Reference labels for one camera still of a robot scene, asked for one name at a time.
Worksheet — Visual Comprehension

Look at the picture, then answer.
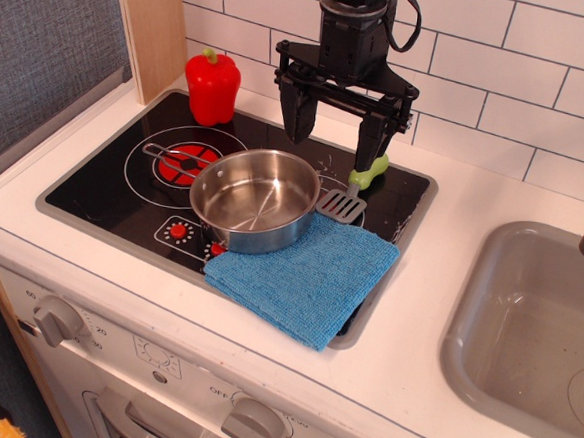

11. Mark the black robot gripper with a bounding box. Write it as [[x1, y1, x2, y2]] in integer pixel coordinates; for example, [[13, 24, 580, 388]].
[[276, 0, 422, 173]]

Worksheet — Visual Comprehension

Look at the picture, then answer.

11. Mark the silver metal pan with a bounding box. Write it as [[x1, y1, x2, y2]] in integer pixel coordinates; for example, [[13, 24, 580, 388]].
[[141, 143, 321, 255]]

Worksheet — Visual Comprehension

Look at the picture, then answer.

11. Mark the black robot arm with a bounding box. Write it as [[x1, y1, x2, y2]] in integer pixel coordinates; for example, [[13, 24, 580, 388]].
[[275, 0, 422, 173]]

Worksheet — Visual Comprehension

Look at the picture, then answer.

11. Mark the black toy stove top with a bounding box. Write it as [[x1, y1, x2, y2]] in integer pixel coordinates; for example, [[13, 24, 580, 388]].
[[36, 92, 437, 345]]

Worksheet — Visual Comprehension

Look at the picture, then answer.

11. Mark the red toy bell pepper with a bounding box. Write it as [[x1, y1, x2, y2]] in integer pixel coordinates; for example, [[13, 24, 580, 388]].
[[185, 48, 241, 127]]

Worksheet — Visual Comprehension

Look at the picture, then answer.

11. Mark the blue folded cloth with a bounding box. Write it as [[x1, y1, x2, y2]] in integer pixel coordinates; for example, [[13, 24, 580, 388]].
[[204, 214, 400, 351]]

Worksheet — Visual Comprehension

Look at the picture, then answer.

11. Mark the grey toy sink basin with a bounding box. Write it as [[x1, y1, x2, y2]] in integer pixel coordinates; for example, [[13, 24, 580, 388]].
[[440, 221, 584, 438]]

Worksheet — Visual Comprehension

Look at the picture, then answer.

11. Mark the grey right oven knob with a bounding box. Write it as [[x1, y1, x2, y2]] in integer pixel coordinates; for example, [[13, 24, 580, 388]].
[[221, 398, 285, 438]]

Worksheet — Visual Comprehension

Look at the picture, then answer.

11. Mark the grey oven knob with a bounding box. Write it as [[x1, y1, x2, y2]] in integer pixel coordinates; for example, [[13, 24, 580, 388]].
[[33, 295, 84, 348], [221, 398, 285, 438]]

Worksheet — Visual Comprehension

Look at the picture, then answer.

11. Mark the white toy oven front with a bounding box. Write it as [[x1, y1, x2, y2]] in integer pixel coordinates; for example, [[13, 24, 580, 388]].
[[0, 267, 423, 438]]

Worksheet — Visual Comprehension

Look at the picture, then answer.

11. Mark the grey left oven knob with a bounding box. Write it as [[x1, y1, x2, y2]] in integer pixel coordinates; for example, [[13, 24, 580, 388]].
[[33, 295, 84, 348]]

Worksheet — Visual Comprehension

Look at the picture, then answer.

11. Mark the green handled grey spatula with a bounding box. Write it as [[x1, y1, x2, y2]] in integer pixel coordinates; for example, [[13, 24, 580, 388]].
[[315, 154, 389, 225]]

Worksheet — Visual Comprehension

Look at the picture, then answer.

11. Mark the wooden side post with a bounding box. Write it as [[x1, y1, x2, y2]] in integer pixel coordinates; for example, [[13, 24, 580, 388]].
[[119, 0, 187, 106]]

